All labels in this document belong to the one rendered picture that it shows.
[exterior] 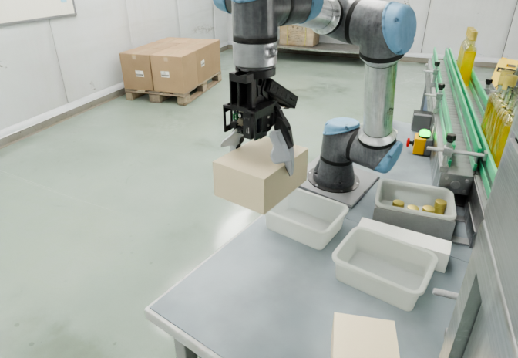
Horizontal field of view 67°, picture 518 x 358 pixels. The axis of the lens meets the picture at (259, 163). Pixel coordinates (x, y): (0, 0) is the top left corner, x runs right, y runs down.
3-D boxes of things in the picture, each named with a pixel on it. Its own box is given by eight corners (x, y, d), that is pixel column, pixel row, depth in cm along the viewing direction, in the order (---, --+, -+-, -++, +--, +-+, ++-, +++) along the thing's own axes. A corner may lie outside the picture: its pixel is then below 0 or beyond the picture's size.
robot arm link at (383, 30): (363, 147, 138) (368, -10, 102) (404, 162, 130) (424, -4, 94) (345, 167, 132) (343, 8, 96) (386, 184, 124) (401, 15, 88)
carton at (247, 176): (214, 195, 78) (212, 161, 74) (260, 165, 89) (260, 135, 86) (264, 214, 71) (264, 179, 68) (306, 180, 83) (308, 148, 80)
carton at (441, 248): (444, 273, 101) (449, 254, 99) (354, 244, 112) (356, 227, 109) (446, 259, 106) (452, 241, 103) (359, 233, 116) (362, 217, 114)
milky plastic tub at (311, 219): (323, 260, 108) (325, 234, 104) (257, 231, 119) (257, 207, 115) (348, 229, 120) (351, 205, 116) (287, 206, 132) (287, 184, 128)
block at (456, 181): (469, 197, 122) (475, 177, 119) (436, 191, 125) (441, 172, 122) (468, 191, 125) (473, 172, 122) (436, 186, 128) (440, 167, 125)
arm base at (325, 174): (304, 179, 141) (307, 155, 136) (324, 164, 152) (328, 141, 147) (341, 194, 133) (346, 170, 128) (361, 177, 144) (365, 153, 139)
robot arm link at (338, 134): (331, 144, 145) (336, 109, 139) (364, 157, 138) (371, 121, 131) (313, 154, 137) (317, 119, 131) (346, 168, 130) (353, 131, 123)
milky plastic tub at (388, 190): (450, 244, 111) (458, 219, 107) (370, 227, 118) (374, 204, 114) (447, 212, 126) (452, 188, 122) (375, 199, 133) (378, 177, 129)
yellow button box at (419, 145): (429, 157, 163) (433, 140, 159) (410, 154, 165) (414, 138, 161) (429, 150, 168) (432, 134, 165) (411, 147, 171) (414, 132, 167)
